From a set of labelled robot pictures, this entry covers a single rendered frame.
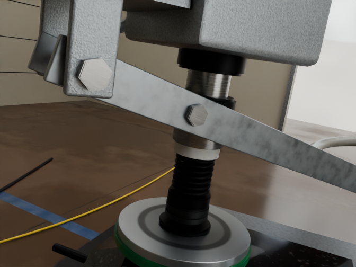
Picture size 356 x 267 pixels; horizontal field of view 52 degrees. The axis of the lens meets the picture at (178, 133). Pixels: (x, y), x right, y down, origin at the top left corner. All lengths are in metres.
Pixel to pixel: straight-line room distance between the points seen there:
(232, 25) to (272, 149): 0.22
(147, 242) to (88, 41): 0.30
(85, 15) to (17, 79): 5.64
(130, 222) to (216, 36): 0.32
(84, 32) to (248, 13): 0.18
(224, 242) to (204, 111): 0.21
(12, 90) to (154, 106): 5.58
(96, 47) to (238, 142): 0.25
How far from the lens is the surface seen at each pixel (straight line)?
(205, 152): 0.52
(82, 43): 0.37
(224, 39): 0.41
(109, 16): 0.38
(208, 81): 0.51
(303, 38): 0.49
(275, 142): 0.57
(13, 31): 5.88
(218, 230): 0.60
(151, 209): 0.63
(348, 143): 1.22
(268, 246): 0.65
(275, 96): 5.52
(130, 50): 6.55
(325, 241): 0.74
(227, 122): 0.50
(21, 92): 6.08
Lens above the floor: 1.13
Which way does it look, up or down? 12 degrees down
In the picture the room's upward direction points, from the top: 9 degrees clockwise
